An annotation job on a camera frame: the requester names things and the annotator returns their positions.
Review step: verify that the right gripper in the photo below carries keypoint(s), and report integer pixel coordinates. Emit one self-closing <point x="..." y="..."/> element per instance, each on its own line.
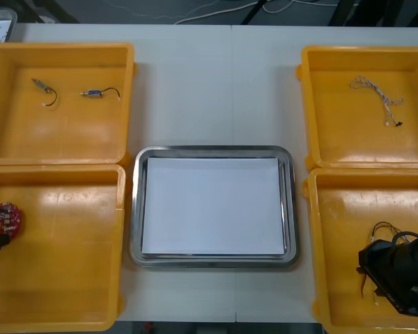
<point x="386" y="264"/>

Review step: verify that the round red circuit board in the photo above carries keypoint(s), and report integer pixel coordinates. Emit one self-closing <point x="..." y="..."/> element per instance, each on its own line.
<point x="8" y="217"/>

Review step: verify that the steel tray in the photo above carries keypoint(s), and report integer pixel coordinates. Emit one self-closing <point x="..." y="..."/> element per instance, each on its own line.
<point x="136" y="208"/>

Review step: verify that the grey metal solenoid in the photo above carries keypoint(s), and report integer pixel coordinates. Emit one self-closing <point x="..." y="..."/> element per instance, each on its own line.
<point x="40" y="84"/>

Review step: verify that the blue label metal solenoid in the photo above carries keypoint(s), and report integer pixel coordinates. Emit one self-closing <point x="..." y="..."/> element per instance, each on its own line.
<point x="92" y="93"/>

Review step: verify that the yellow-orange plastic bin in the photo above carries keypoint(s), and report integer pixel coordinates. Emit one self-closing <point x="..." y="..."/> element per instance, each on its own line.
<point x="73" y="132"/>
<point x="62" y="261"/>
<point x="352" y="139"/>
<point x="341" y="226"/>

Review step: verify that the white paper sheet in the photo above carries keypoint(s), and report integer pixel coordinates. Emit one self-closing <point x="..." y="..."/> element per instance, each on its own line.
<point x="212" y="208"/>

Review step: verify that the black stand leg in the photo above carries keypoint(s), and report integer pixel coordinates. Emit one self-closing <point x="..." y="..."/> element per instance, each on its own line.
<point x="252" y="10"/>

